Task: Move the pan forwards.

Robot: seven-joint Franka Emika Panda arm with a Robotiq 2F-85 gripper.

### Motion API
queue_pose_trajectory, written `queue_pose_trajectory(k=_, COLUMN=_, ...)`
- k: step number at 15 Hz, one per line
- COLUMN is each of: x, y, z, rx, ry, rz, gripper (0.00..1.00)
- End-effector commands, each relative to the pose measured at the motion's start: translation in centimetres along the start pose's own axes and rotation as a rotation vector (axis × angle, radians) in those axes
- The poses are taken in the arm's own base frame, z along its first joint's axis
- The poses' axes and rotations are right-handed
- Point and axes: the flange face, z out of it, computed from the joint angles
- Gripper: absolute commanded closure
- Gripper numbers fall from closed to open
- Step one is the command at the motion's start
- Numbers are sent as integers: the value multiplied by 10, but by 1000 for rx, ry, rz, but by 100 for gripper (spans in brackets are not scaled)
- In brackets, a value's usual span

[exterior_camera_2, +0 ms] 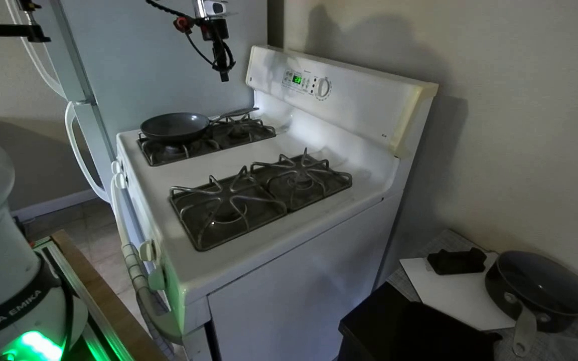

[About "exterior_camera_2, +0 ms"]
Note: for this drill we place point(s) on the white flat board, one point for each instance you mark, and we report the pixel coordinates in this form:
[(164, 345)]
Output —
[(456, 297)]

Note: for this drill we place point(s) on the wrist-mounted stereo camera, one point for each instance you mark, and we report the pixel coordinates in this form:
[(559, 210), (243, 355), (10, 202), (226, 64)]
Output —
[(212, 9)]

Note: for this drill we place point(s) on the dark grey frying pan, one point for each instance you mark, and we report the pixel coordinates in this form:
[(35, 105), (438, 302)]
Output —
[(171, 127)]

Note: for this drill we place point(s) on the wooden robot stand board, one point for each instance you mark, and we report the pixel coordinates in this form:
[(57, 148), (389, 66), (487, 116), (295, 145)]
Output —
[(100, 294)]

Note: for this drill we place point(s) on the spare dark pan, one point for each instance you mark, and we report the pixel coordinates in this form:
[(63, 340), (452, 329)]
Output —
[(542, 281)]

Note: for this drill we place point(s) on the grey refrigerator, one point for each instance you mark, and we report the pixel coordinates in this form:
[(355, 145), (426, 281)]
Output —
[(141, 61)]

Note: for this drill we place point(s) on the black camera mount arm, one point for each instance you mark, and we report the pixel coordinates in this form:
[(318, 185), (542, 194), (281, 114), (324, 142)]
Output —
[(9, 30)]

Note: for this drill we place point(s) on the small black flat object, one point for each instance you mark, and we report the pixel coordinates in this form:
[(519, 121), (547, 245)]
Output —
[(456, 261)]

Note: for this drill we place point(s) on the oven clock control panel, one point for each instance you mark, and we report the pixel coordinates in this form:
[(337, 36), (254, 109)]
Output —
[(305, 81)]

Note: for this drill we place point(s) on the black side table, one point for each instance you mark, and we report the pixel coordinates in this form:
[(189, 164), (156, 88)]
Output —
[(401, 327)]

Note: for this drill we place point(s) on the white stove knob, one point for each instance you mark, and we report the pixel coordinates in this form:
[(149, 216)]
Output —
[(121, 177), (146, 250)]

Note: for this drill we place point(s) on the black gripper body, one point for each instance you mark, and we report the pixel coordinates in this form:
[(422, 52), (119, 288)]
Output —
[(215, 32)]

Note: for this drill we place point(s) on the white gas stove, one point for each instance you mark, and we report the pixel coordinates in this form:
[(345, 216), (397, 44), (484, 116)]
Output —
[(290, 294)]

